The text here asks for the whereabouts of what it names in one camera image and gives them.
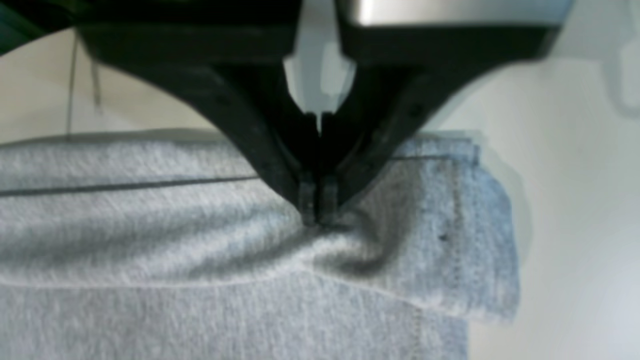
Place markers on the grey T-shirt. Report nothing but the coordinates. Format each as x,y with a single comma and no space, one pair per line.
125,247

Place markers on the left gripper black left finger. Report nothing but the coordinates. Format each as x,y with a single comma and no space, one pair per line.
234,76

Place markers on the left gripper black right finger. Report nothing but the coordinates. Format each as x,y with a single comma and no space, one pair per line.
403,75

